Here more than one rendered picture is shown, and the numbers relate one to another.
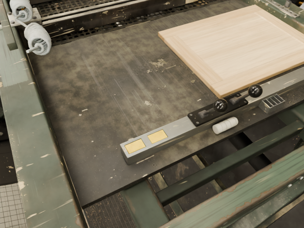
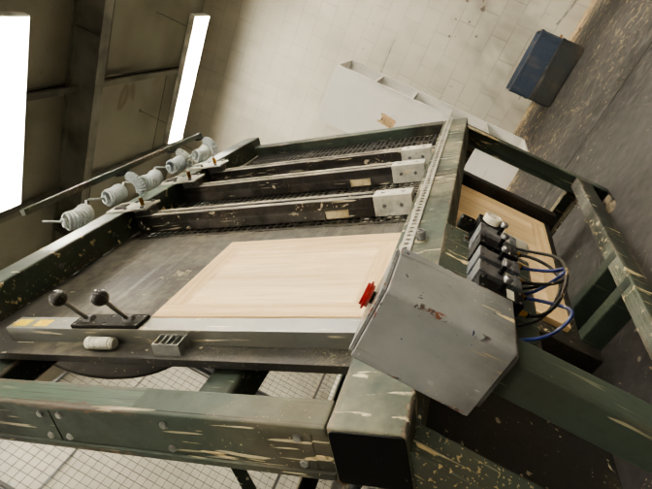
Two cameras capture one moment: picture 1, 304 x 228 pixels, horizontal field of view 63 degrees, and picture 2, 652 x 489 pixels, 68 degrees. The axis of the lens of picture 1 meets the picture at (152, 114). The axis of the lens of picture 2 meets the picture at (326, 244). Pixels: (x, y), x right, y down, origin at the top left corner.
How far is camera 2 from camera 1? 1.37 m
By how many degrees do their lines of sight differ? 48
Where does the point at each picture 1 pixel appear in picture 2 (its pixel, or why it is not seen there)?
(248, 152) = not seen: hidden behind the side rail
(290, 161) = (46, 387)
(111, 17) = (220, 220)
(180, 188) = not seen: hidden behind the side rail
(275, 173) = (20, 388)
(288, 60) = (287, 309)
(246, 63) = (241, 296)
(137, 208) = not seen: outside the picture
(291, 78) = (228, 323)
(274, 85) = (195, 323)
